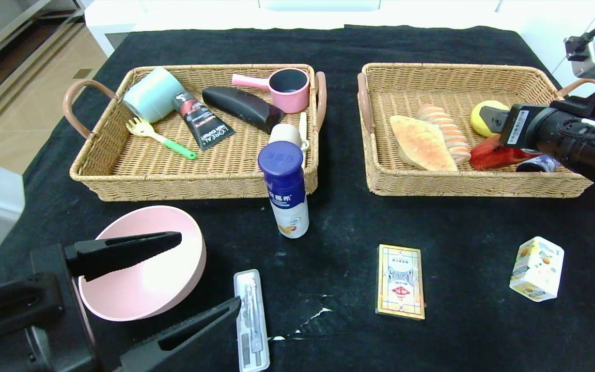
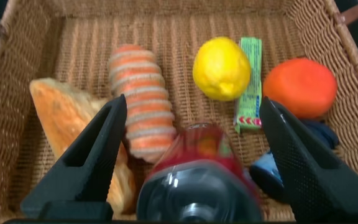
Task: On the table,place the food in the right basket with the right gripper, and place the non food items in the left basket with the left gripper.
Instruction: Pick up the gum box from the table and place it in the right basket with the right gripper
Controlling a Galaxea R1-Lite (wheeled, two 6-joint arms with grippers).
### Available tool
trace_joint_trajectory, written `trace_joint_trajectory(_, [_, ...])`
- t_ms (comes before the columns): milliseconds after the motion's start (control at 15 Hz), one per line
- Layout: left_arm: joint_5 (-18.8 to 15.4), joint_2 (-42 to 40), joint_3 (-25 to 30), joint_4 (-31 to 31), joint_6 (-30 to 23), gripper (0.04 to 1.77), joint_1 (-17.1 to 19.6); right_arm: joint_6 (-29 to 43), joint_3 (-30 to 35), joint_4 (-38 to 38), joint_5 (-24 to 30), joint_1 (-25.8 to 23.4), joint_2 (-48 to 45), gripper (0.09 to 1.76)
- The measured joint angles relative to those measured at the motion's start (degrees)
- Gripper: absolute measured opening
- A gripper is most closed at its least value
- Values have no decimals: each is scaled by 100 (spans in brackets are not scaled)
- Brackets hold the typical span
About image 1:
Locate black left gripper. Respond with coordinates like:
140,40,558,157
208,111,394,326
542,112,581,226
24,231,238,372

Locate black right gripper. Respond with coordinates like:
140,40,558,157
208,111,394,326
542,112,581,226
479,103,578,163

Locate pink plastic bowl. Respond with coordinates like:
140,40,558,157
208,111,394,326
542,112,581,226
79,206,208,322

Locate red soda can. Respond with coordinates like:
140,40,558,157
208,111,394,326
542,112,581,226
469,133,541,172

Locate white fruit drink carton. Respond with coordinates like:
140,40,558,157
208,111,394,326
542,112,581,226
509,237,565,303

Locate yellow lemon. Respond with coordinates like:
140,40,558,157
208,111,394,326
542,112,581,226
471,100,511,137

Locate striped bread roll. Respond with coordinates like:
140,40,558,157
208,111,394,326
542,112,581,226
416,104,471,166

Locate small dark blue can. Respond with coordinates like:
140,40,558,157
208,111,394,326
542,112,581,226
515,155,561,173

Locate flat toasted bread slice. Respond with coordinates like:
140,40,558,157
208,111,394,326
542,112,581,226
389,115,458,172

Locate yellow green toy fork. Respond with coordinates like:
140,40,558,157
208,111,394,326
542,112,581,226
126,118,198,160

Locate blue capped yogurt bottle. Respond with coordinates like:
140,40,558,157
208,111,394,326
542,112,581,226
257,141,310,239

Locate yellow playing card box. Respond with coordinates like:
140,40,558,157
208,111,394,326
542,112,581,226
375,244,426,320

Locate white plastic stick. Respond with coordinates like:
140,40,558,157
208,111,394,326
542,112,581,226
299,112,308,170

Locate black red cosmetic tube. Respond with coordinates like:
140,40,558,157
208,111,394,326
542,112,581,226
175,92,236,151

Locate pink toy saucepan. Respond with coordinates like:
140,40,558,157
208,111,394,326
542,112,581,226
231,68,311,114

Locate small beige cup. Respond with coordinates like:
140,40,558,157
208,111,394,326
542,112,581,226
269,123,310,152

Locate light blue plastic cup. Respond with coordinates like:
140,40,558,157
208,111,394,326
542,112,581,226
123,67,187,123

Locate black oblong glasses case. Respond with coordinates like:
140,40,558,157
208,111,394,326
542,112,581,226
202,86,286,135

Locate woven wicker basket brown handles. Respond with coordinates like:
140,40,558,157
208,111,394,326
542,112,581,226
62,64,327,202
357,63,595,198

